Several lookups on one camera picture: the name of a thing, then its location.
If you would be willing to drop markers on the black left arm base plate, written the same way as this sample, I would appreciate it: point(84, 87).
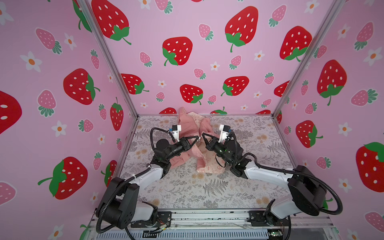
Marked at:
point(157, 220)

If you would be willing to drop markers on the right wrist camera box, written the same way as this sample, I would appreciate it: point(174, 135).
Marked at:
point(224, 134)

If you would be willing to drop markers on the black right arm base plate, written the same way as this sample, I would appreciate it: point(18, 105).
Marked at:
point(260, 219)

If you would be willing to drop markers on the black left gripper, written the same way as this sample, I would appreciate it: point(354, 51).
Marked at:
point(182, 144)

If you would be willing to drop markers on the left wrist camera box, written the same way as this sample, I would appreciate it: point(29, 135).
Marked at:
point(174, 132)

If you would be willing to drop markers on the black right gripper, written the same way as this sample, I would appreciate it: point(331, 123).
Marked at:
point(214, 142)

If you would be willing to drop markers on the aluminium frame corner post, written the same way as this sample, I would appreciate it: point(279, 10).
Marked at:
point(108, 22)
point(325, 25)

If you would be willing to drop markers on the aluminium frame corner post left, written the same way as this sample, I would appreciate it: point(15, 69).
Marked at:
point(108, 22)

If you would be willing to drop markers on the aluminium frame corner post right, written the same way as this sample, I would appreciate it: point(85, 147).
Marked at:
point(325, 25)

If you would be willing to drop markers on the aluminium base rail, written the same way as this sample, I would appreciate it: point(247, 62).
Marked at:
point(221, 224)

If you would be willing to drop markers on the pink Snoopy hooded jacket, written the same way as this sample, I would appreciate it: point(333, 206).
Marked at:
point(193, 124)

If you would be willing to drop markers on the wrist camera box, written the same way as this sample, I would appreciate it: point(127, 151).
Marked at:
point(224, 134)
point(174, 132)

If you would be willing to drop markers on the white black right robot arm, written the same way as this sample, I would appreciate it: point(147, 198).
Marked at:
point(306, 192)

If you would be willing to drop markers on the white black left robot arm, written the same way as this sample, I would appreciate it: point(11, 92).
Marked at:
point(120, 206)

